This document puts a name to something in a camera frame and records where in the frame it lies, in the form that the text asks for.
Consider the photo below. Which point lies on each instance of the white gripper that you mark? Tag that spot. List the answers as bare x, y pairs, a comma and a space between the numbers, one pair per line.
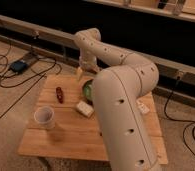
87, 62

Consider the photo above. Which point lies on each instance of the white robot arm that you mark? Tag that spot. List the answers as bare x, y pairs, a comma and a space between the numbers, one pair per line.
122, 77

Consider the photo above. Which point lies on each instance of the green ceramic bowl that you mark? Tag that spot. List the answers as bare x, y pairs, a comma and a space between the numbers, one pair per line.
87, 90

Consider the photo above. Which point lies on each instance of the dark red small object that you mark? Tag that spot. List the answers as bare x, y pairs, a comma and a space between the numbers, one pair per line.
59, 94

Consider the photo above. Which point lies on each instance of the wooden table board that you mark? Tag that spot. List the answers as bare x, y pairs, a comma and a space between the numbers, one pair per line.
74, 136

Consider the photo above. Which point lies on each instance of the blue power adapter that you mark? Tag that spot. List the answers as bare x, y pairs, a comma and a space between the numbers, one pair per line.
18, 66

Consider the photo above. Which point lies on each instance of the white small box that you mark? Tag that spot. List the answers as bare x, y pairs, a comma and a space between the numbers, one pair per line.
142, 107

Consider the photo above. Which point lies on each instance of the wooden long rail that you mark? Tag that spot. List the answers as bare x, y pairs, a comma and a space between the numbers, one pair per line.
168, 69

